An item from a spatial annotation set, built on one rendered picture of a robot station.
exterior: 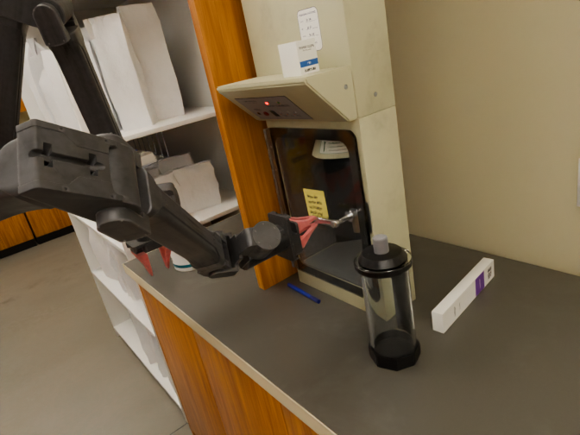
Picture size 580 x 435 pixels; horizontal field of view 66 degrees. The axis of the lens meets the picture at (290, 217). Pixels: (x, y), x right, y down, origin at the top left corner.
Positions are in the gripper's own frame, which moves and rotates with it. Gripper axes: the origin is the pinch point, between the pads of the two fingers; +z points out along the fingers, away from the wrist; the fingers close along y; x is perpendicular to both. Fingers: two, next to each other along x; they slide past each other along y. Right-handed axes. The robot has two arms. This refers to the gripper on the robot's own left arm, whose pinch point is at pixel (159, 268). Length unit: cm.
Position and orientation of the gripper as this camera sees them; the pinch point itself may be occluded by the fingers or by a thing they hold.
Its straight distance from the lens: 121.4
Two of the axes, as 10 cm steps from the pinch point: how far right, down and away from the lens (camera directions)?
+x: -6.1, -1.7, 7.8
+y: 7.7, -3.6, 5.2
